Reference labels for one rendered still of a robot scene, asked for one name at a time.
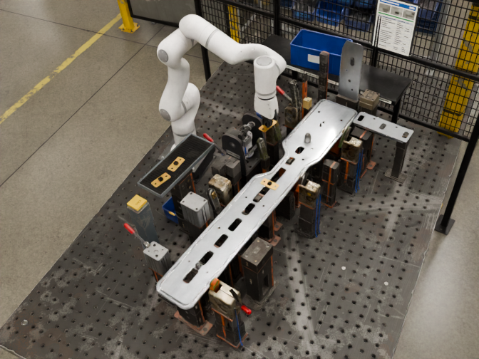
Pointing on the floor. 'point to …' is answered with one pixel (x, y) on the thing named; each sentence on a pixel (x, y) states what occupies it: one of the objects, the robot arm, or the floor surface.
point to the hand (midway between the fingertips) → (267, 121)
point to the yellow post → (463, 79)
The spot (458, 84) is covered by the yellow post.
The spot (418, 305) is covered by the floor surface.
